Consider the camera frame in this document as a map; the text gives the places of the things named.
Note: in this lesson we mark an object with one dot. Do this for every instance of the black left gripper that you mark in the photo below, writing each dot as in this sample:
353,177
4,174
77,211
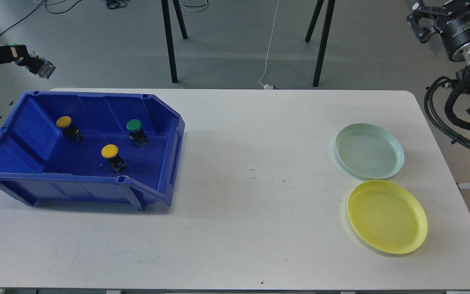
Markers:
16,53

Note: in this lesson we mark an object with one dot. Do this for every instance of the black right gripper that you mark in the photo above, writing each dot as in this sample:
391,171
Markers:
467,30

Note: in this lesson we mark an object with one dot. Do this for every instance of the yellow push button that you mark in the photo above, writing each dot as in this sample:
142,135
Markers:
111,154
70,131

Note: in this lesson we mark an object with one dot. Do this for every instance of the green push button passed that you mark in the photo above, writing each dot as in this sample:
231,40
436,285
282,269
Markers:
40,66

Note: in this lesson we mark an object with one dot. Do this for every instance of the light green plate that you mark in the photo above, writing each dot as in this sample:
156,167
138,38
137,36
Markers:
368,151

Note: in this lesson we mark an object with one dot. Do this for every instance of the green push button in bin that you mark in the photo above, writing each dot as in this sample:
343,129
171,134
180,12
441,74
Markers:
136,133

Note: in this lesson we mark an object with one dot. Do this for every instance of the yellow plate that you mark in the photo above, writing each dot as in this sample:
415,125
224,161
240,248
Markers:
387,217

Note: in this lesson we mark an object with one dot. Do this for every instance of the black tripod leg right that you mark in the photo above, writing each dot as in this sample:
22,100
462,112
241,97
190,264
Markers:
324,35

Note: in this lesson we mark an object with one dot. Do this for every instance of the black tripod leg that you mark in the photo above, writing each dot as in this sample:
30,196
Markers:
168,33
324,35

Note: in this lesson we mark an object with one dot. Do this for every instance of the blue plastic storage bin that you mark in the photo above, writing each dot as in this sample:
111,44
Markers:
37,163

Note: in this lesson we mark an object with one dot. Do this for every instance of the black tripod leg left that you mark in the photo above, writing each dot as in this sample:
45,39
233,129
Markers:
168,33

